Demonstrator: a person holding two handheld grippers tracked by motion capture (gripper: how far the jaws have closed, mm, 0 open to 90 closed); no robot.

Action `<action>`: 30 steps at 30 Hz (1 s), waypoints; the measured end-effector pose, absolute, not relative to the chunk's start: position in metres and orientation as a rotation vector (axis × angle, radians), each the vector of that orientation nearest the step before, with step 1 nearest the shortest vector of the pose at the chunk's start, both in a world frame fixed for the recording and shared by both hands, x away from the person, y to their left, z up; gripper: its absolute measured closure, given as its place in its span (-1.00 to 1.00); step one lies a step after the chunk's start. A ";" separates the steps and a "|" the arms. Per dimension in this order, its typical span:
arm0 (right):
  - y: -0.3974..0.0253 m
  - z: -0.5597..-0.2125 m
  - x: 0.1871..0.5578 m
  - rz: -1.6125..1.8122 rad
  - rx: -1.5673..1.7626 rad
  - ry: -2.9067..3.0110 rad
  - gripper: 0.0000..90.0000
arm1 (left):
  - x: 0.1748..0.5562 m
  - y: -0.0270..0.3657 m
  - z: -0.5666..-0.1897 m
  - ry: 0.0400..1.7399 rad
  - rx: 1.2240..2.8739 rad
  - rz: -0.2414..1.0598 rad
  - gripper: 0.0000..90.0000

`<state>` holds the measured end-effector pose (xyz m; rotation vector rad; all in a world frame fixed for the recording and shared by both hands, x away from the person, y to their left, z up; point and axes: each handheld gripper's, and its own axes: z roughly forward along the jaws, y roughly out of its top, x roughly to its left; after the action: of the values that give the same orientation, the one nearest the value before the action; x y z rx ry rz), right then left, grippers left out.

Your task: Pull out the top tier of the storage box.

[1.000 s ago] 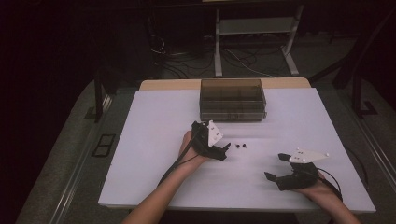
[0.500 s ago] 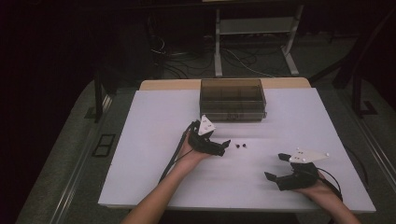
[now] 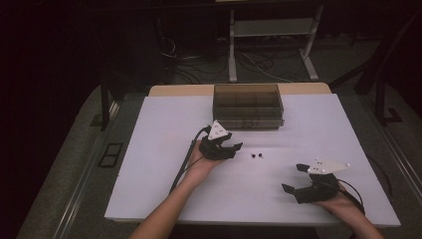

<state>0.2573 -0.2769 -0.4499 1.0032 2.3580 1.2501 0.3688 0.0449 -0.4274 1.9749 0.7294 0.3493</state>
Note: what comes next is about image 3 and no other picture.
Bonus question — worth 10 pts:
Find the person's right hand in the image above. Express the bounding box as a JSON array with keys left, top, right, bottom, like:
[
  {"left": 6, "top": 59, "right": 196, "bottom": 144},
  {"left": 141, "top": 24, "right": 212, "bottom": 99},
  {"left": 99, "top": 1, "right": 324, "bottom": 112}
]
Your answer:
[{"left": 313, "top": 185, "right": 365, "bottom": 217}]

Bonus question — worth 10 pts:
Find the person's left hand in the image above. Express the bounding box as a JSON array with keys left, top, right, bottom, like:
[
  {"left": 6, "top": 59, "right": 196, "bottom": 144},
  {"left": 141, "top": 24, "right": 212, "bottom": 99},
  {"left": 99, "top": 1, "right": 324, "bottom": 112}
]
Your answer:
[{"left": 184, "top": 139, "right": 224, "bottom": 183}]

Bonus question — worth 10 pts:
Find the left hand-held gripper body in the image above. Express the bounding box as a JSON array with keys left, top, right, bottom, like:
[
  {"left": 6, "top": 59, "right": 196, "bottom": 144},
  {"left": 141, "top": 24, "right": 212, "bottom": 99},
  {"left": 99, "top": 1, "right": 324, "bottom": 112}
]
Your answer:
[{"left": 198, "top": 119, "right": 239, "bottom": 161}]

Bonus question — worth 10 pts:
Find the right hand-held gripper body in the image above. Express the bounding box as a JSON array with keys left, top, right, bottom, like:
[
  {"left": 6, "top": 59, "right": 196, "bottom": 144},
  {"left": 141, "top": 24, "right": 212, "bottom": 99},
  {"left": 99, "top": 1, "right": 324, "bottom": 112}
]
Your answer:
[{"left": 293, "top": 157, "right": 351, "bottom": 205}]

